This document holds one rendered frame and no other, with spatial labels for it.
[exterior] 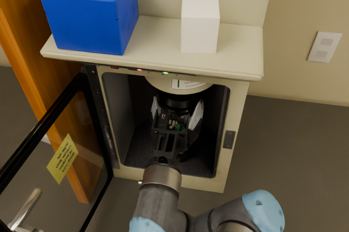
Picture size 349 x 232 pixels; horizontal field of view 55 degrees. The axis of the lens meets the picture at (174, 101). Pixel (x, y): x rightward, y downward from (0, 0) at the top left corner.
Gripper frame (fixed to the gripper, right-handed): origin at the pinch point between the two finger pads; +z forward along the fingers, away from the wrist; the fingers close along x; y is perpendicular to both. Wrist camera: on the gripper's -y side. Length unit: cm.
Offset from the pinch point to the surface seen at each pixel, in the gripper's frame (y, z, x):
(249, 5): 31.8, -6.2, -11.3
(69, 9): 36.0, -16.9, 11.8
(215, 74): 28.2, -17.8, -7.7
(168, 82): 11.2, -4.6, 1.7
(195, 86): 10.5, -4.2, -4.0
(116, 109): -0.2, -4.5, 14.4
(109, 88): 8.1, -5.5, 14.4
